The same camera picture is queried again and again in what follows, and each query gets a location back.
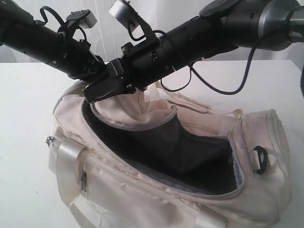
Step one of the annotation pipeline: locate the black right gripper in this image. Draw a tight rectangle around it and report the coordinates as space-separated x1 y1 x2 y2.
84 42 176 103

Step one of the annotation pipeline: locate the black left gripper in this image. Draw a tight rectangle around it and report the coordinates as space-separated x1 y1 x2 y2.
47 40 105 81

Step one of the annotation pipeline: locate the cream fabric duffel bag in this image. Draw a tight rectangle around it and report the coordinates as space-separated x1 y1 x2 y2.
47 82 292 228

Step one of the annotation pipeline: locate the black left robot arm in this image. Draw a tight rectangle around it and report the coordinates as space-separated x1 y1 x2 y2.
0 0 105 82

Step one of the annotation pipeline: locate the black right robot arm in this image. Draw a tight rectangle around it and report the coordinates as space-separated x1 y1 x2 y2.
84 0 304 103

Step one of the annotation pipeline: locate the white backdrop curtain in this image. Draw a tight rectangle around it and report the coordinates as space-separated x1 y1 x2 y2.
0 0 304 77

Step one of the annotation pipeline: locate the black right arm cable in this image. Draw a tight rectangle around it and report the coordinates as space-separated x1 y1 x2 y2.
128 0 304 99

